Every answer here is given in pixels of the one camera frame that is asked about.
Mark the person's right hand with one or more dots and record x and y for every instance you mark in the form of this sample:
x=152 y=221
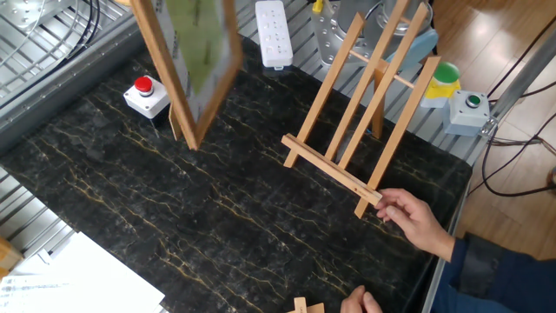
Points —
x=417 y=221

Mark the person's left hand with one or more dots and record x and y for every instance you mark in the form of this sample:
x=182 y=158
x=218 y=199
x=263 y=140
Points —
x=360 y=302

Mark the wooden tabletop easel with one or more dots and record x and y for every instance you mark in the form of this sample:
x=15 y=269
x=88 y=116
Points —
x=330 y=167

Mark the wooden photo frame green print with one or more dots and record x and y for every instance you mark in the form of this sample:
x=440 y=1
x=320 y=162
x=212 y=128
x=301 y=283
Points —
x=174 y=65

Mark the silver grey UR5 robot arm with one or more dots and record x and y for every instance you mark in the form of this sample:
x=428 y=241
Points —
x=343 y=13

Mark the right forearm dark blue sleeve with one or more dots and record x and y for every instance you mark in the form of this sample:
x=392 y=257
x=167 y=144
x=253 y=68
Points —
x=512 y=278

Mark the aluminium table edge profile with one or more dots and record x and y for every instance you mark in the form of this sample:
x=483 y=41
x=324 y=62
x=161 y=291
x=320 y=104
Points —
x=456 y=217

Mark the small wooden block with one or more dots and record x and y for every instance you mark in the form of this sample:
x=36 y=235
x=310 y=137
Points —
x=299 y=306

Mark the blue jeans leg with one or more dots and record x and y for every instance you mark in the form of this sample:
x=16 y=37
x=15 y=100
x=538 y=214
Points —
x=438 y=295

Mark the grey button box green button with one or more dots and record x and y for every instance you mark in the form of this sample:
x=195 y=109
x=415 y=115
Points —
x=467 y=113

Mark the yellow button box green button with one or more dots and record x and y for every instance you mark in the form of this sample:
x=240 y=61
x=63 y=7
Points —
x=441 y=89

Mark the white power strip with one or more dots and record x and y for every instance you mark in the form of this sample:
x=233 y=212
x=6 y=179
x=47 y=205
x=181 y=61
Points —
x=273 y=35

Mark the white paper stack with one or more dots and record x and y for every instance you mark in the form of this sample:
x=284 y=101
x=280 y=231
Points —
x=100 y=278

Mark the white button box red button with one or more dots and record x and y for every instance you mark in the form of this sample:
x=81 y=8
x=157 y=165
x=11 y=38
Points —
x=147 y=100

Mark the printed text paper sheet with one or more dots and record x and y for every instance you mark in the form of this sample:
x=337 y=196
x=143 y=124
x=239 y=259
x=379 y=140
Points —
x=35 y=295

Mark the small cardboard box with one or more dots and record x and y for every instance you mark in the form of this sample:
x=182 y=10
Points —
x=8 y=256

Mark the silver perforated aluminium plate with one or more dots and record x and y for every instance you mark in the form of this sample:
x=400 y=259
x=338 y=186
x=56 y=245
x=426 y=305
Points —
x=26 y=11

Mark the aluminium frame post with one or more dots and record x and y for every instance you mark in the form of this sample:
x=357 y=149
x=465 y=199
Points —
x=521 y=76

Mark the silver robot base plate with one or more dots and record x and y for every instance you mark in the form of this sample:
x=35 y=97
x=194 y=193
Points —
x=321 y=39

